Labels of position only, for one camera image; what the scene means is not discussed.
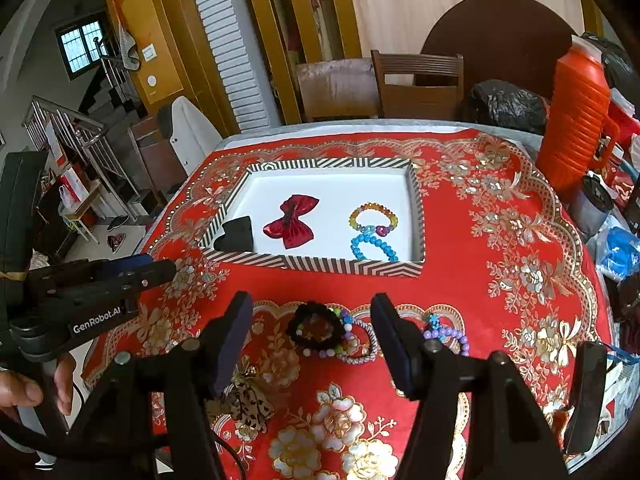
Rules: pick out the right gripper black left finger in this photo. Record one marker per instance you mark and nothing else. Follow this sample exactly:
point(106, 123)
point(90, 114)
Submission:
point(230, 334)

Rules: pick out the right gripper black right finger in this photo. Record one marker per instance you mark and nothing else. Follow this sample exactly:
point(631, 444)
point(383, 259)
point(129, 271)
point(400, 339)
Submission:
point(401, 343)

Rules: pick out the leopard print bow scrunchie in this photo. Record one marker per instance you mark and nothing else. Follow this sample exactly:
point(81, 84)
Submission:
point(244, 400)

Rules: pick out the red satin bow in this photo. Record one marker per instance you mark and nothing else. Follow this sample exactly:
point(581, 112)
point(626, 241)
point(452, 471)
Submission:
point(289, 228)

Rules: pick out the black folded cloth pouch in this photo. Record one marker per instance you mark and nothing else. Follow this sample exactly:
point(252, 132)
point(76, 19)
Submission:
point(237, 236)

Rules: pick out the striped white tray box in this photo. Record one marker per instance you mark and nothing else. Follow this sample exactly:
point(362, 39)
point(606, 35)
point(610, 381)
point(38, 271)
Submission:
point(369, 219)

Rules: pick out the blue plastic bag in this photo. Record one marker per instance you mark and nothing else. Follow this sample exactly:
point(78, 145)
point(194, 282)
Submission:
point(618, 254)

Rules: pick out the dark wooden chair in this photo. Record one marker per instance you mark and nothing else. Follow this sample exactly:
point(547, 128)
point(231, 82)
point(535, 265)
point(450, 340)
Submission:
point(419, 86)

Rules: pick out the black plastic bag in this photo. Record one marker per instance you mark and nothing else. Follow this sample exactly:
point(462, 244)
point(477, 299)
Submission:
point(499, 103)

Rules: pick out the brown leather chair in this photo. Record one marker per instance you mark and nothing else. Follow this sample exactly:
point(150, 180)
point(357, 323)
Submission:
point(338, 89)

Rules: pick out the white louvered door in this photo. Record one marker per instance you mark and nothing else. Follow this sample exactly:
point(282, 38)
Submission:
point(231, 37)

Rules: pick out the orange ribbed thermos jug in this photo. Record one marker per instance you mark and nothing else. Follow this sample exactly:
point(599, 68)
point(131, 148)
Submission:
point(579, 135)

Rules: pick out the dark round table top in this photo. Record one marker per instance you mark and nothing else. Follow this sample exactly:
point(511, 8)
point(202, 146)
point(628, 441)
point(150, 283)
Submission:
point(516, 41)

